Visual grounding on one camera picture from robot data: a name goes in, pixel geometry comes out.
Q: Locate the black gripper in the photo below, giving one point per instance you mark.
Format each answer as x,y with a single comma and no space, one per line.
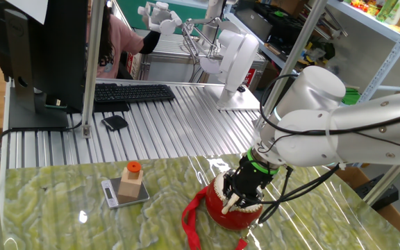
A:
252,177

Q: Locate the wooden drumstick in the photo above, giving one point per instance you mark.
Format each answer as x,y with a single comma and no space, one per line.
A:
228,205

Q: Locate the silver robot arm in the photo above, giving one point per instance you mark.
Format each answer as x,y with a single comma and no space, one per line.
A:
359,135

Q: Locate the black sleeved forearm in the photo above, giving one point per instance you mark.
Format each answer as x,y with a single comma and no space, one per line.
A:
150,42

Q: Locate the red drum white head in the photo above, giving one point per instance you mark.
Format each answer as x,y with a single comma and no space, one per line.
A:
231,220

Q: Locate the wooden block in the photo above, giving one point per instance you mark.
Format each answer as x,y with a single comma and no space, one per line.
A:
130,187

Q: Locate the white haptic control device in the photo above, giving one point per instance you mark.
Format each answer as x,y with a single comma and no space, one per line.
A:
238,59

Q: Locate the silver digital scale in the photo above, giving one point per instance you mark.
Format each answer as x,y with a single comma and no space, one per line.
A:
109,194

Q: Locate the black box item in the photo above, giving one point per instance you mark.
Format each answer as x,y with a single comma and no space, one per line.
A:
382,199

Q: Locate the green plastic item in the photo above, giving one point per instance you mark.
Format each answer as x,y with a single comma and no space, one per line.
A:
351,97

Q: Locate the black pouch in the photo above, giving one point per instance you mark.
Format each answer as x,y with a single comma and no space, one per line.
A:
115,123

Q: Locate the black keyboard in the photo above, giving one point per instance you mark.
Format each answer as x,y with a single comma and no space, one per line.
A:
134,93

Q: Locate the black equipment case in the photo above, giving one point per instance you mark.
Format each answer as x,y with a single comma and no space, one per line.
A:
255,21

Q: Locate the white background robot column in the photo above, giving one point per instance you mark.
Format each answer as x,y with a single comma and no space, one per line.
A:
212,15

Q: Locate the green marble pattern mat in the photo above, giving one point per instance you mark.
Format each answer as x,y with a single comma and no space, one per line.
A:
64,222

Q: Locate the person in pink shirt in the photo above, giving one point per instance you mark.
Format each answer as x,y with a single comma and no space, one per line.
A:
123,41

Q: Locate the white metal shelf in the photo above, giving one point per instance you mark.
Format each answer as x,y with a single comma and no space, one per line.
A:
366,17

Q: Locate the black computer monitor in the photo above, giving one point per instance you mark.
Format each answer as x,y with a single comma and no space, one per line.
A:
57,52

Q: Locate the small white paper sheet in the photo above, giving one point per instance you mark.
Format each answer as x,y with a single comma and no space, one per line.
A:
26,10

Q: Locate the aluminium frame strut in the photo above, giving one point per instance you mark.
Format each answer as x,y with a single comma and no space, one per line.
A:
384,185
297,48

